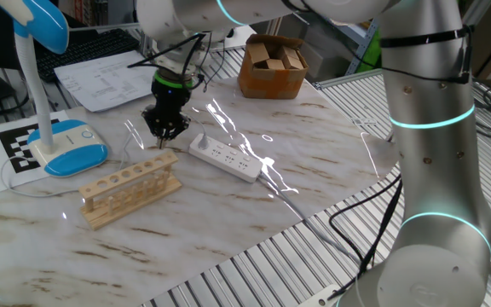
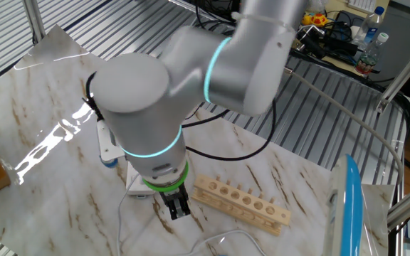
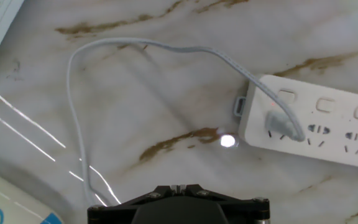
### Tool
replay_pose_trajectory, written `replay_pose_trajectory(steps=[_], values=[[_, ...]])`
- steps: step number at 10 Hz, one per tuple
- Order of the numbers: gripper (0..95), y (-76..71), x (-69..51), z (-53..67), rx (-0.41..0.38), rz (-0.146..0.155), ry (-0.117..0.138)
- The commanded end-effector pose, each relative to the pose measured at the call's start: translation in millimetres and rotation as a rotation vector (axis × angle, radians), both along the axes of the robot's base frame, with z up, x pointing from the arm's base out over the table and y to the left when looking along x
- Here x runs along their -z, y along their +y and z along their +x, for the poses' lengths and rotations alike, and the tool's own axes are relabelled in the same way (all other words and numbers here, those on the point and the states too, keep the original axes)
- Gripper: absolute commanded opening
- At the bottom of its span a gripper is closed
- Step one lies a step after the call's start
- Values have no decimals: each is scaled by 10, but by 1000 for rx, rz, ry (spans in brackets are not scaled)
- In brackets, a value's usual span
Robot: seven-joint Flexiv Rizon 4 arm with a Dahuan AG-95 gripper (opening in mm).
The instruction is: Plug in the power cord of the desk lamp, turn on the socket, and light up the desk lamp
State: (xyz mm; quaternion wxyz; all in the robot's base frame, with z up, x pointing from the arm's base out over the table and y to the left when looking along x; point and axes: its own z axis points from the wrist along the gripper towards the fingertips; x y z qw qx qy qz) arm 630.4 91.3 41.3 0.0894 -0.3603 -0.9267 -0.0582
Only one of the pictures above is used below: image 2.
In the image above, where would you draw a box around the white power strip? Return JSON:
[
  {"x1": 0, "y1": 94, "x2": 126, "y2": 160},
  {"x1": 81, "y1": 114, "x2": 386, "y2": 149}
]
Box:
[{"x1": 125, "y1": 161, "x2": 156, "y2": 199}]

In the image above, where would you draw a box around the thick grey control cable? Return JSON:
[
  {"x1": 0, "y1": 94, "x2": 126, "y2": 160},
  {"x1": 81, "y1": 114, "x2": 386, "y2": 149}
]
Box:
[{"x1": 283, "y1": 66, "x2": 405, "y2": 193}]

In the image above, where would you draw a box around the aluminium frame post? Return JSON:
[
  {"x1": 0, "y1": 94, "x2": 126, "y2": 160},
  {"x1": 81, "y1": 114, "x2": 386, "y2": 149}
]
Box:
[{"x1": 22, "y1": 0, "x2": 46, "y2": 46}]

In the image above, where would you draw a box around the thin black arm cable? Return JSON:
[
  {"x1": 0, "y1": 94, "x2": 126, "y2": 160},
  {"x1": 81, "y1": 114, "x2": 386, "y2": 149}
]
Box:
[{"x1": 82, "y1": 70, "x2": 278, "y2": 161}]

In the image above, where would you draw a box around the white lamp power cord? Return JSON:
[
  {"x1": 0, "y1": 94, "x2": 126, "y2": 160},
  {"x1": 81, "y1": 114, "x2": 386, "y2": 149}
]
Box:
[{"x1": 116, "y1": 173, "x2": 267, "y2": 256}]

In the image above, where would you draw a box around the blue capped water bottle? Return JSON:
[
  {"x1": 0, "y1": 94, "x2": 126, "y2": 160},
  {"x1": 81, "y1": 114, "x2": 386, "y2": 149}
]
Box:
[{"x1": 351, "y1": 6, "x2": 386, "y2": 50}]

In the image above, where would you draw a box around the blue white desk lamp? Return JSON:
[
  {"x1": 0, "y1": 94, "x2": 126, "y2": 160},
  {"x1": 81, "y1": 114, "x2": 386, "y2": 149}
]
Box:
[{"x1": 324, "y1": 154, "x2": 366, "y2": 256}]

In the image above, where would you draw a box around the yellow red toy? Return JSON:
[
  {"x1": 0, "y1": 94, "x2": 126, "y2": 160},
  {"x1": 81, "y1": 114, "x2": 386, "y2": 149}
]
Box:
[{"x1": 303, "y1": 13, "x2": 329, "y2": 28}]

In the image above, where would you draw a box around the green wrist adapter ring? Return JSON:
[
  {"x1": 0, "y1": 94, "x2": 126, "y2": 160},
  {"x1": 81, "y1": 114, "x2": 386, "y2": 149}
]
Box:
[{"x1": 141, "y1": 160, "x2": 190, "y2": 193}]

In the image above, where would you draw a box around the wooden test tube rack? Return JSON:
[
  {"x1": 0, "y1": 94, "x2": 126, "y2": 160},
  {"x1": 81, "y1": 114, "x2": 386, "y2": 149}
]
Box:
[{"x1": 190, "y1": 174, "x2": 293, "y2": 236}]

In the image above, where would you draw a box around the green labelled water bottle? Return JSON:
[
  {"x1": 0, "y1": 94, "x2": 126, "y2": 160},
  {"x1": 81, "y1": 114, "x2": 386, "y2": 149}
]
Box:
[{"x1": 354, "y1": 32, "x2": 390, "y2": 78}]

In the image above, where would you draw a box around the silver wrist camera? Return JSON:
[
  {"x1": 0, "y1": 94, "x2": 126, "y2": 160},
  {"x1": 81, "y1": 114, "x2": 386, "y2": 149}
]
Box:
[{"x1": 95, "y1": 119, "x2": 126, "y2": 169}]

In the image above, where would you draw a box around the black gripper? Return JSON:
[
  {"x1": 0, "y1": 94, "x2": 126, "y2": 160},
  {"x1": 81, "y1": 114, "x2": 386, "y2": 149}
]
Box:
[{"x1": 158, "y1": 183, "x2": 192, "y2": 221}]

